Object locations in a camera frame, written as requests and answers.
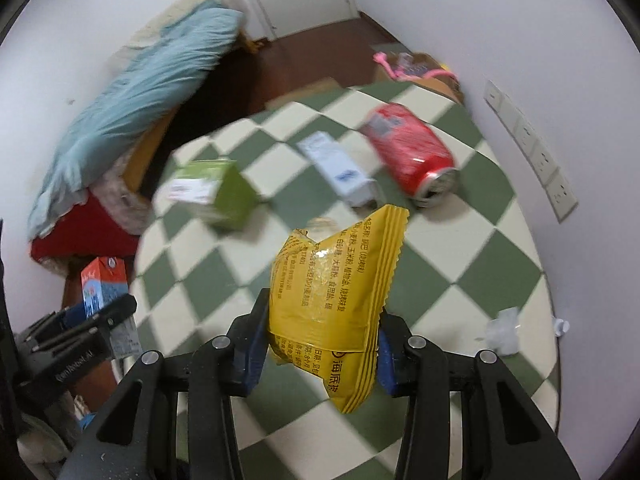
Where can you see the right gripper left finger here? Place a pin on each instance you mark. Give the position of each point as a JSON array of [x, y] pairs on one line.
[[133, 435]]

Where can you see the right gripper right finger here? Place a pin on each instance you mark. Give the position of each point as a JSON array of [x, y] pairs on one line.
[[504, 435]]

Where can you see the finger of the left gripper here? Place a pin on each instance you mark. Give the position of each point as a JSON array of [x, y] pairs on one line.
[[105, 312]]

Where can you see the red blue milk carton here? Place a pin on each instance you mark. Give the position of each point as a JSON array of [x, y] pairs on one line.
[[103, 281]]

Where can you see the green white box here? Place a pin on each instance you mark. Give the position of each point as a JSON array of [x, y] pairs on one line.
[[215, 191]]

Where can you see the yellow snack bag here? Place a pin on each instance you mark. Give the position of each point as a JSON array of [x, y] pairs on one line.
[[326, 299]]

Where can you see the white blue small carton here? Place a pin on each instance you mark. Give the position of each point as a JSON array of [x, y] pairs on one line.
[[344, 176]]

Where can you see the red soda can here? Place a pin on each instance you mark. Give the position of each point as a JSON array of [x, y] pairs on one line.
[[418, 160]]

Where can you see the red bed sheet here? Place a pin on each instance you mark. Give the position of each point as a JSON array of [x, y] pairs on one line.
[[86, 231]]

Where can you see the patterned grey pink blanket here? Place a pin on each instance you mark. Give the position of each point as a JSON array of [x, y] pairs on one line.
[[127, 209]]

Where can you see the pink patterned bag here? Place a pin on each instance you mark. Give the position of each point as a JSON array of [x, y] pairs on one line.
[[418, 68]]

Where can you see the white wall socket strip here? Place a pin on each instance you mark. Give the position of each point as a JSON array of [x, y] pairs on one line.
[[546, 169]]

